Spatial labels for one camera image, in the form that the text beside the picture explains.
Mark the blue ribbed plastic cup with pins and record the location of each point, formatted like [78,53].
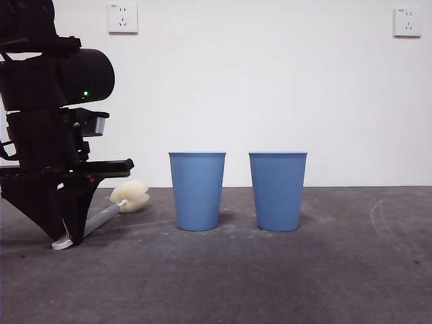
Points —
[197,192]
[278,192]

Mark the white wall socket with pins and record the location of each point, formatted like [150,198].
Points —
[407,22]
[123,18]

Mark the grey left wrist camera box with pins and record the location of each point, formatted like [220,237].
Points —
[100,126]

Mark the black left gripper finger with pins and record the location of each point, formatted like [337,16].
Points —
[77,209]
[37,206]

